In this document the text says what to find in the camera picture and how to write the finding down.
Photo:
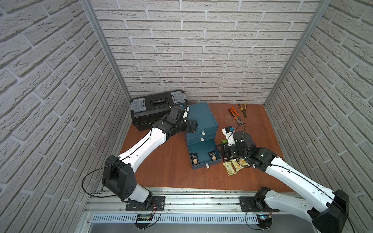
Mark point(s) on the teal bottom drawer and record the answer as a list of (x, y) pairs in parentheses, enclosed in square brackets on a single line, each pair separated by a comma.
[(203, 148)]

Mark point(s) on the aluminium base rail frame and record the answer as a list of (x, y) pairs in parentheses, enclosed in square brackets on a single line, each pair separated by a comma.
[(182, 206)]

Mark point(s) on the corner aluminium profile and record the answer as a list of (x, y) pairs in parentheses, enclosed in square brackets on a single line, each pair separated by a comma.
[(91, 15), (314, 21)]

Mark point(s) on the orange handled pliers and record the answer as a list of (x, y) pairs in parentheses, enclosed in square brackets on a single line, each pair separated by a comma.
[(235, 115)]

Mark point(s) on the beige cookie packet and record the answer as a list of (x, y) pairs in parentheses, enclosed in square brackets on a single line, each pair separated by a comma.
[(243, 163), (236, 165), (229, 168)]

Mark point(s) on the yellow handled pliers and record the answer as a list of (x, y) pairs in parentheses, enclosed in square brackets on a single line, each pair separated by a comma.
[(243, 108)]

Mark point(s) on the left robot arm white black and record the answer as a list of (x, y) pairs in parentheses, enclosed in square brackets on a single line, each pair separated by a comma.
[(119, 171)]

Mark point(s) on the right corner aluminium profile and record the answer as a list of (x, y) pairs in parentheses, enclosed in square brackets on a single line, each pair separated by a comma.
[(314, 21)]

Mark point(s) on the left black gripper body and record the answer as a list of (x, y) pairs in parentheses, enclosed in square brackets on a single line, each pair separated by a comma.
[(189, 126)]

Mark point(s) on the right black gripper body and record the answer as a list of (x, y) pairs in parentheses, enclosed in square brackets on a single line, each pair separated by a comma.
[(231, 151)]

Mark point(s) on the black plastic toolbox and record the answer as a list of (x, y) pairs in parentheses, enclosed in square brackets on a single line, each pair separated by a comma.
[(147, 110)]

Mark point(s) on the teal drawer cabinet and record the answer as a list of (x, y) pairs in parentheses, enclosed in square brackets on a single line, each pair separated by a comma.
[(203, 115)]

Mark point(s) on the left controller board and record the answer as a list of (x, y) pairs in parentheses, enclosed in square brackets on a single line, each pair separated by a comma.
[(144, 221)]

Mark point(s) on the controller board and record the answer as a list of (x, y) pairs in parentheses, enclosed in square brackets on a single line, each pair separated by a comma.
[(144, 221), (264, 221)]

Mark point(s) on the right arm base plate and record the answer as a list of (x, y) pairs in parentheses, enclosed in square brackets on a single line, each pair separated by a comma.
[(247, 204)]

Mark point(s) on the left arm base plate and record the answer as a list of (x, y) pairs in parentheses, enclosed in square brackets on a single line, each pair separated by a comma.
[(154, 203)]

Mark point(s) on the right controller board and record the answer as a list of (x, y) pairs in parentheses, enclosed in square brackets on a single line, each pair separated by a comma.
[(264, 221)]

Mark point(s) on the left corner aluminium profile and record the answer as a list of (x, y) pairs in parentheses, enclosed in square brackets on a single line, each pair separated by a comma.
[(91, 15)]

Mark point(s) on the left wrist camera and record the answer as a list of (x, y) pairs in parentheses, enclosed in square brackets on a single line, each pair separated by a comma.
[(178, 114)]

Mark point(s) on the dark cookie packet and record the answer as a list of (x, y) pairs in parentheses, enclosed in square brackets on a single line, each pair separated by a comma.
[(194, 159), (213, 156)]

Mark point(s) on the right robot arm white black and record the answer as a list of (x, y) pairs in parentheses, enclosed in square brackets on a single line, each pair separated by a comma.
[(326, 209)]

